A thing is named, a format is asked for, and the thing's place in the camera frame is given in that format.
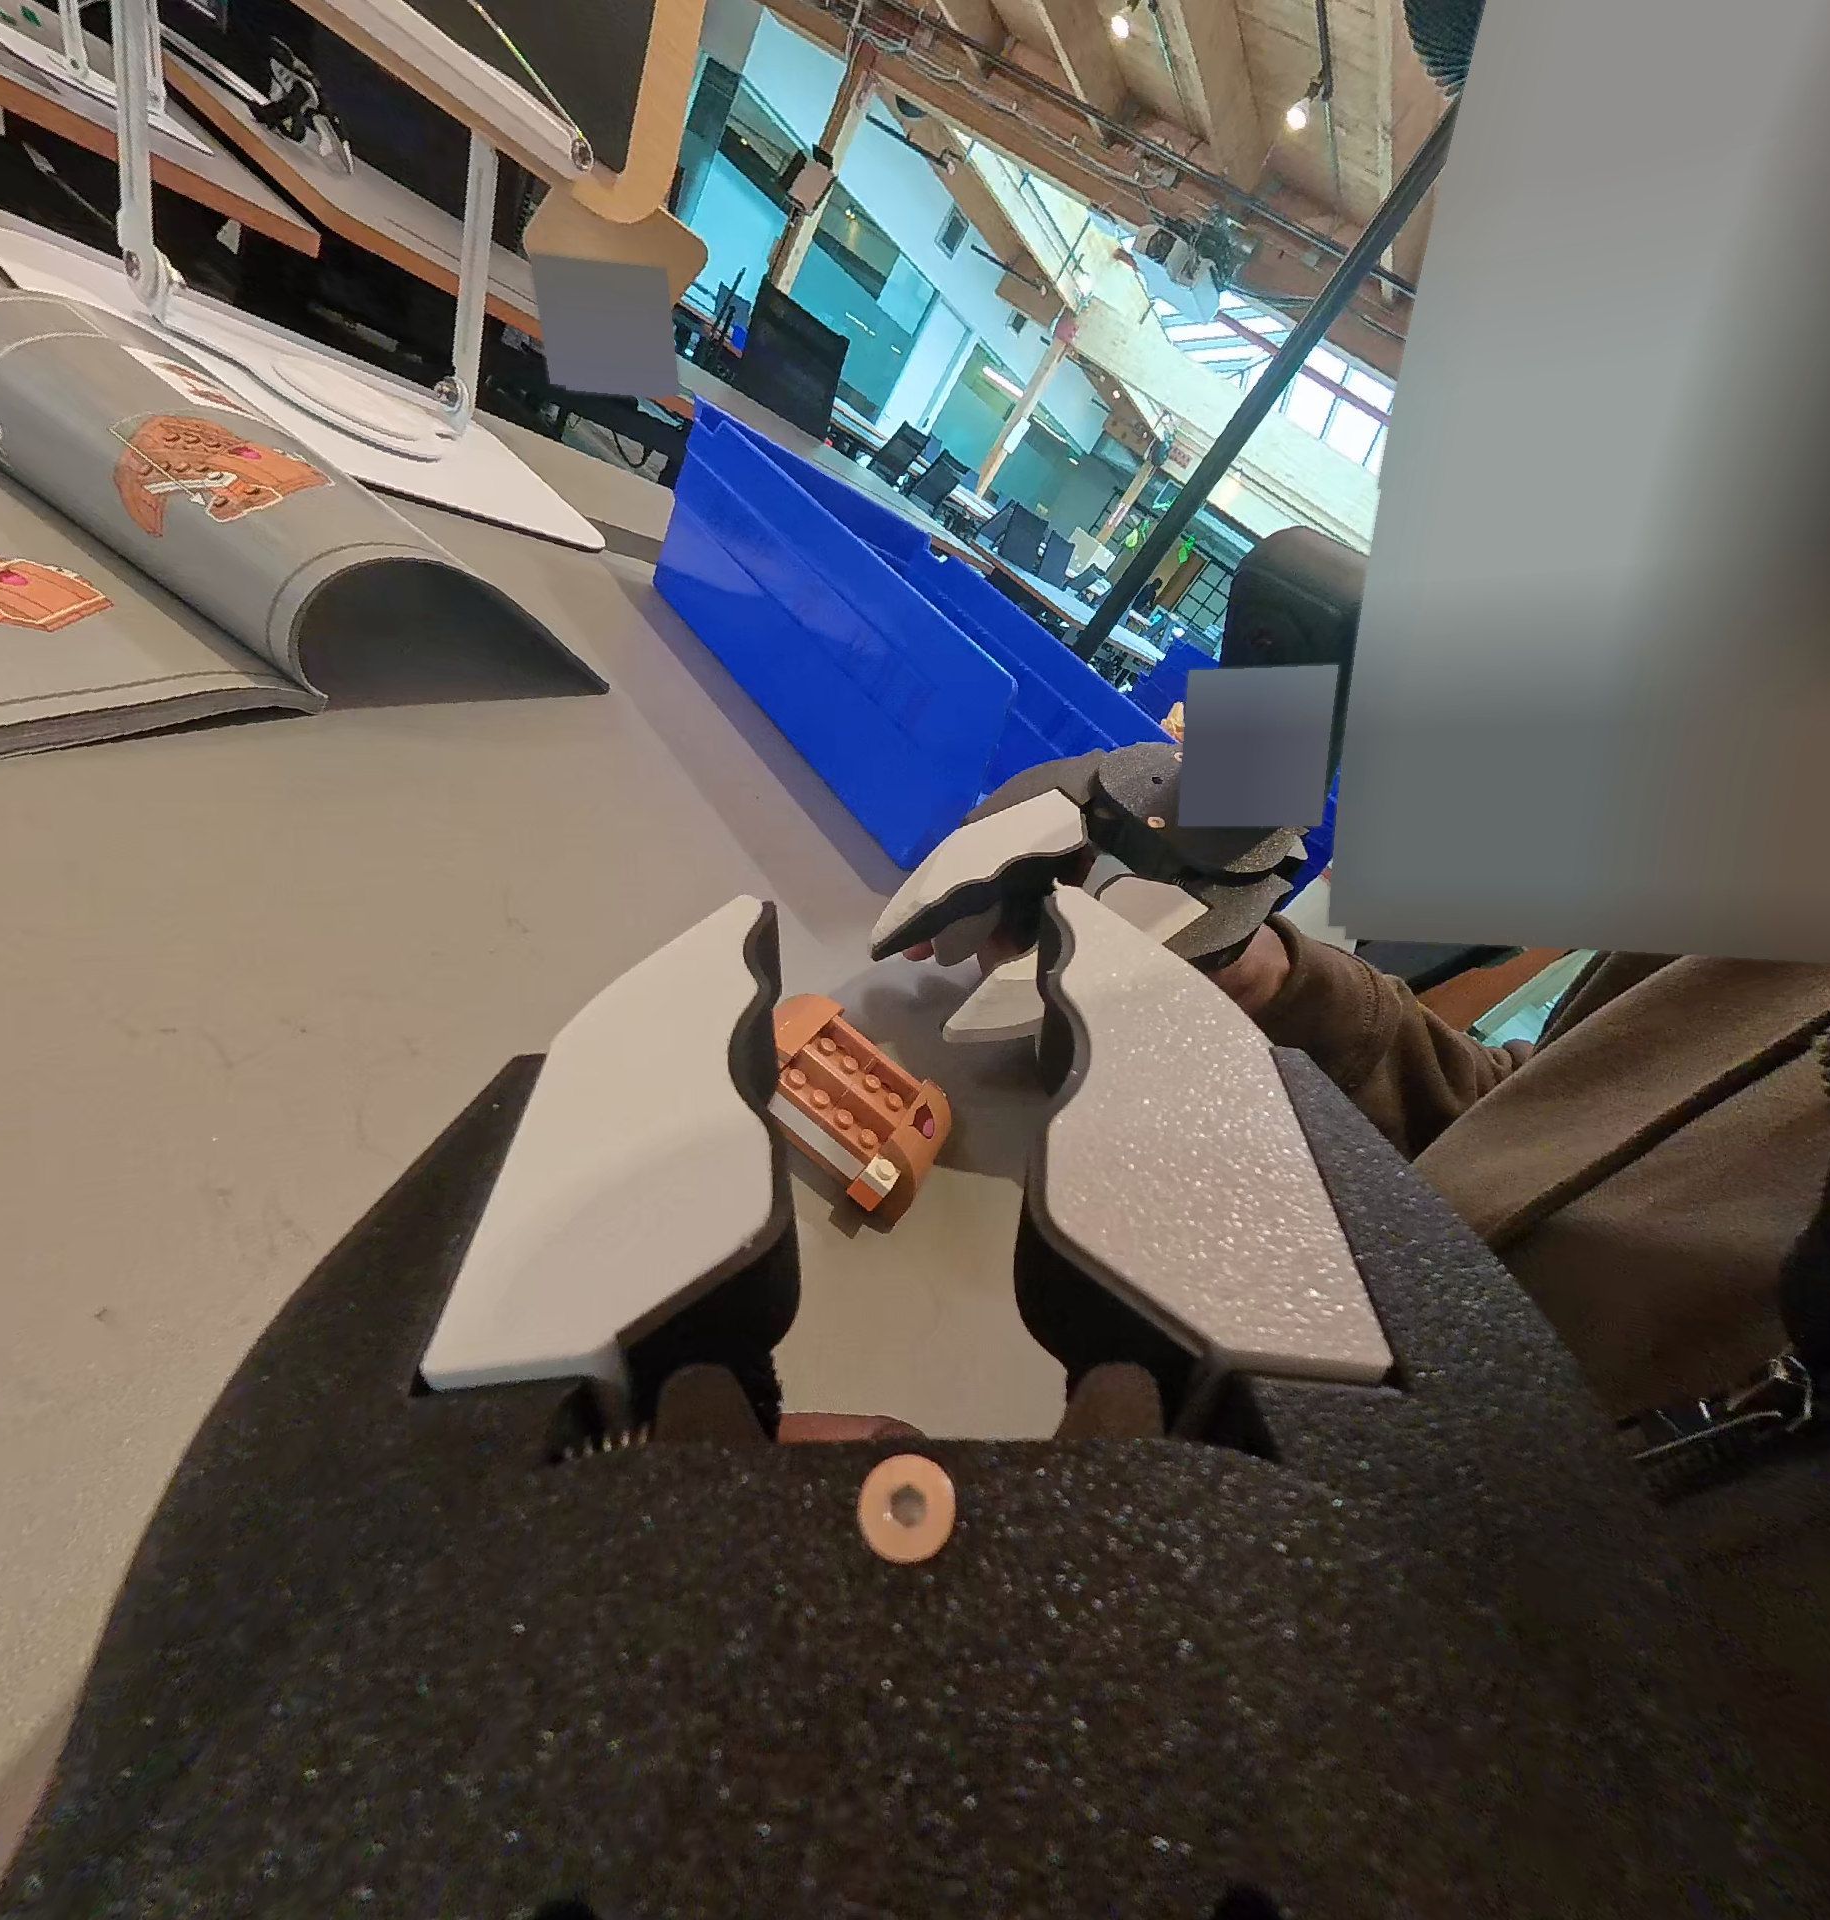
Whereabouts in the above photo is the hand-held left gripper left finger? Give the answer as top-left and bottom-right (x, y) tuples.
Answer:
(420, 894), (801, 1398)

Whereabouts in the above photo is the grey desk wooden edge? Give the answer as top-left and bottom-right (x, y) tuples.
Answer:
(0, 0), (558, 336)

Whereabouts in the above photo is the brown lego assembly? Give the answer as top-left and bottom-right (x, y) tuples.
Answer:
(769, 992), (956, 1214)

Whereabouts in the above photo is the stack of blue bins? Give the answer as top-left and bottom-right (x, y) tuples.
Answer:
(1133, 636), (1345, 889)

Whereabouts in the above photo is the white ceiling projector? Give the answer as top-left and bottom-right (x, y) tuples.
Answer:
(1133, 215), (1250, 297)

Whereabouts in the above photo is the black office chair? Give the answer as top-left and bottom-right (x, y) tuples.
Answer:
(734, 276), (854, 439)

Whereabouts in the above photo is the lego instruction booklet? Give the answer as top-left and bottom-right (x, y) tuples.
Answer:
(0, 292), (615, 764)

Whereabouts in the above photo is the person's right forearm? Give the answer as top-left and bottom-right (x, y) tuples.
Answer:
(1243, 913), (1536, 1159)

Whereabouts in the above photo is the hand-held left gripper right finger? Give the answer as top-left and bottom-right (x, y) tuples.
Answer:
(1017, 884), (1399, 1390)

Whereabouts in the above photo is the person's brown jacket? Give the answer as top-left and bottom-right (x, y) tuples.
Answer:
(1417, 943), (1830, 1920)

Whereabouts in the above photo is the white lamp stand base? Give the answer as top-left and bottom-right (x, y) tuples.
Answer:
(0, 0), (612, 559)

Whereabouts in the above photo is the person's right hand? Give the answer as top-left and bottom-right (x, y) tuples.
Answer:
(927, 896), (1040, 979)

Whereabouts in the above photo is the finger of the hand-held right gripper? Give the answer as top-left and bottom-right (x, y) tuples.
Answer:
(938, 874), (1213, 1043)
(870, 788), (1093, 965)

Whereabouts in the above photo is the wooden chair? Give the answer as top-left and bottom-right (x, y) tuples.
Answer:
(522, 194), (713, 395)

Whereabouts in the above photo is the blue plastic bin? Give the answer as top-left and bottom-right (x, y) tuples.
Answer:
(653, 395), (1206, 876)

